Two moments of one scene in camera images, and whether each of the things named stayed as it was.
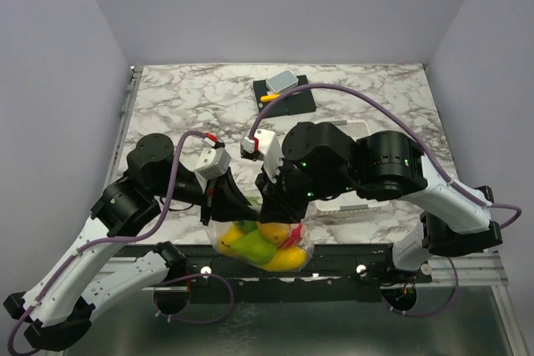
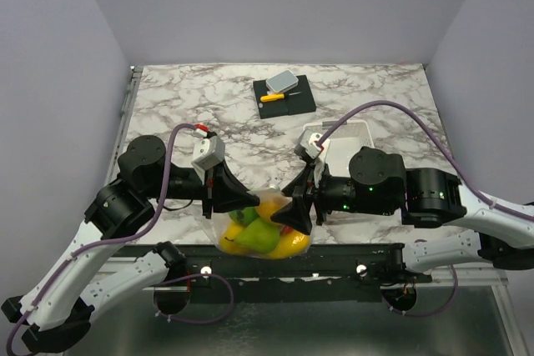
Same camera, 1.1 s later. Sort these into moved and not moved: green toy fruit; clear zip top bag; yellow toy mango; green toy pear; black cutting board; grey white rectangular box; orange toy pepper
Moved: clear zip top bag; orange toy pepper; green toy fruit; yellow toy mango; green toy pear
Not moved: grey white rectangular box; black cutting board
